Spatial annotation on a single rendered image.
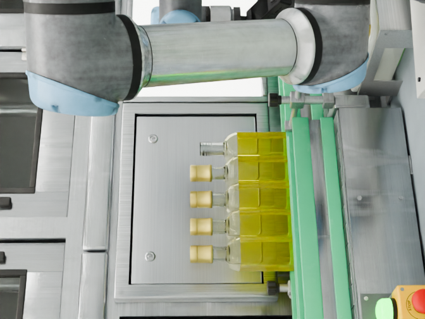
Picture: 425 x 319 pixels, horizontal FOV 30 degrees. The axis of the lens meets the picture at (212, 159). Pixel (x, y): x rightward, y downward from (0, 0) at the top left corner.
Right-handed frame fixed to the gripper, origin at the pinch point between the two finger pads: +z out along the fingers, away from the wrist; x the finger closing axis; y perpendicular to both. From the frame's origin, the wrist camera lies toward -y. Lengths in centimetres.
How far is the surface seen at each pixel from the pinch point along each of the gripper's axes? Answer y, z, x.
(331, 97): 10.0, -1.1, 11.0
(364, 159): 10.5, 4.2, 23.8
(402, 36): -5.3, 9.5, 7.4
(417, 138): 5.6, 13.0, 22.1
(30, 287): 42, -62, 38
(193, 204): 24.8, -27.6, 26.7
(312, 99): 10.5, -4.7, 11.1
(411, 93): 5.3, 13.0, 12.9
